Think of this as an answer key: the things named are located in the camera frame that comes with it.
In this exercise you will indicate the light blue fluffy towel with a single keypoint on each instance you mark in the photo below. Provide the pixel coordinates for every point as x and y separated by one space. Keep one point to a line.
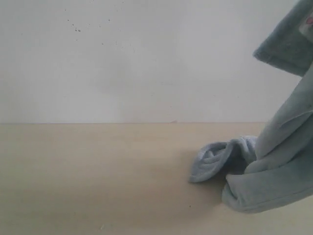
275 168

